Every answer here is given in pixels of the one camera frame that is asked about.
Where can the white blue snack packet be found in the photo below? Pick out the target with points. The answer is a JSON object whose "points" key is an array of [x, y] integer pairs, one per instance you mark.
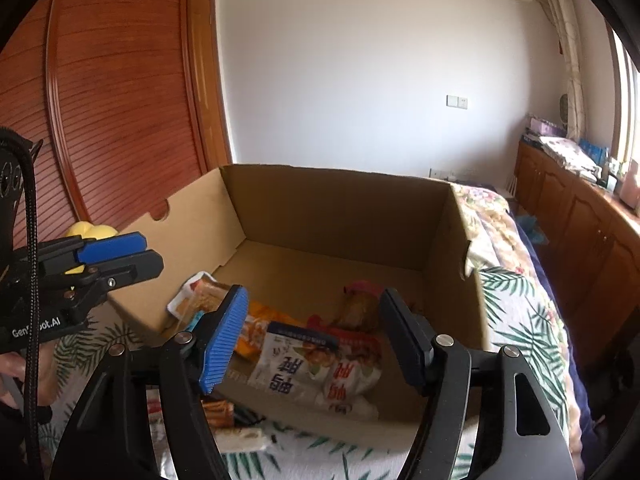
{"points": [[290, 360]]}

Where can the pink bottle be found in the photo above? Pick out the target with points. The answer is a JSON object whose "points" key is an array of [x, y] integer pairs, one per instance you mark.
{"points": [[631, 182]]}

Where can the person's left hand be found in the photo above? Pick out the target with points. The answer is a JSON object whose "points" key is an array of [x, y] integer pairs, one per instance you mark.
{"points": [[11, 375]]}

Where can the blue wipes pack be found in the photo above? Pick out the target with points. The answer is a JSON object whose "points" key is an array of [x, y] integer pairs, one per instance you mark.
{"points": [[595, 151]]}

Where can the brown orange candy wrapper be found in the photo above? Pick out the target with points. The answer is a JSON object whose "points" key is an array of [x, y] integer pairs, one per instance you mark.
{"points": [[217, 412]]}

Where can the white wall switch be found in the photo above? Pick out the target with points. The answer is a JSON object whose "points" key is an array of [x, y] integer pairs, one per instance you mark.
{"points": [[457, 101]]}

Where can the white red-edged snack packet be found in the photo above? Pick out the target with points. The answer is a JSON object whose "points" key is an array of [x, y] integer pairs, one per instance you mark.
{"points": [[350, 375]]}

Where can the grey white snack packet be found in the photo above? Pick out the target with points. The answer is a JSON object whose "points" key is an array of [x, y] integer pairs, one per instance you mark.
{"points": [[200, 295]]}

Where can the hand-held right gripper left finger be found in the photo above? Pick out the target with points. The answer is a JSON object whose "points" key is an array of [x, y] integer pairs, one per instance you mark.
{"points": [[225, 345]]}

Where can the white orange-corner snack packet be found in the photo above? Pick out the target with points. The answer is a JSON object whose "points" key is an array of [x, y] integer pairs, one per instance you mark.
{"points": [[240, 440]]}

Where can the long wooden cabinet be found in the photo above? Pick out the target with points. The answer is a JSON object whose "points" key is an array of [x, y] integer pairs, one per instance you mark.
{"points": [[590, 240]]}

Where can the leaf print bedsheet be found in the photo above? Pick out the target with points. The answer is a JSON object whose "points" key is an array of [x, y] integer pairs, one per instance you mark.
{"points": [[525, 320]]}

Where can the beige patterned curtain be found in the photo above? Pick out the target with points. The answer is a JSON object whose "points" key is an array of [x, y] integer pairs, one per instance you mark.
{"points": [[565, 50]]}

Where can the wall socket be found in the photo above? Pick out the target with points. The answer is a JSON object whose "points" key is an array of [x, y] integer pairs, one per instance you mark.
{"points": [[441, 174]]}

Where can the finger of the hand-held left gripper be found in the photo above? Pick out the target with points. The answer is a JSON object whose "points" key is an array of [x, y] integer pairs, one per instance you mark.
{"points": [[135, 265], [115, 247]]}

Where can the brown cardboard box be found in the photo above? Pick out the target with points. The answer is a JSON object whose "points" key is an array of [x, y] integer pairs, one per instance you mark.
{"points": [[340, 220]]}

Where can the purple tissue box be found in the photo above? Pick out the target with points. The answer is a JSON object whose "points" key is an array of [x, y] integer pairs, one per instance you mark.
{"points": [[546, 126]]}

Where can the orange snack packet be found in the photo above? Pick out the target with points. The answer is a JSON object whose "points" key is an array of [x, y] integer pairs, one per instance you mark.
{"points": [[260, 332]]}

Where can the floral blanket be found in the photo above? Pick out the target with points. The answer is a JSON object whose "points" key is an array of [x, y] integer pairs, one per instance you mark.
{"points": [[485, 210]]}

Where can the yellow plush toy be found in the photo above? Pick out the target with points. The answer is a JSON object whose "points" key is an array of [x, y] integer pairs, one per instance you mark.
{"points": [[95, 230]]}

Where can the teal plastic bag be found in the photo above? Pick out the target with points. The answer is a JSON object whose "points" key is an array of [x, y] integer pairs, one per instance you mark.
{"points": [[530, 230]]}

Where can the wooden door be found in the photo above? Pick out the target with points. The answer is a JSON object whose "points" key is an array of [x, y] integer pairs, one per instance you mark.
{"points": [[207, 80]]}

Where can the dark blue bed cover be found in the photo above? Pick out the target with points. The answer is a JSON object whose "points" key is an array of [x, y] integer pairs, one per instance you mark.
{"points": [[575, 360]]}

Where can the folded patterned cloth stack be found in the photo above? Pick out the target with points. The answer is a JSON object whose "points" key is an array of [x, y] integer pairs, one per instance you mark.
{"points": [[570, 155]]}

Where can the wooden framed window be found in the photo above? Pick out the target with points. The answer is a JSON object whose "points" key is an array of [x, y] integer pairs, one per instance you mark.
{"points": [[627, 100]]}

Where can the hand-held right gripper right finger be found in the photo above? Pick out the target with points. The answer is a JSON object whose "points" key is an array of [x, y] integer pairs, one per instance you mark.
{"points": [[405, 340]]}

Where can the wooden slatted wardrobe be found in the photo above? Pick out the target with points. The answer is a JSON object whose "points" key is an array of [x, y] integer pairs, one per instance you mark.
{"points": [[115, 85]]}

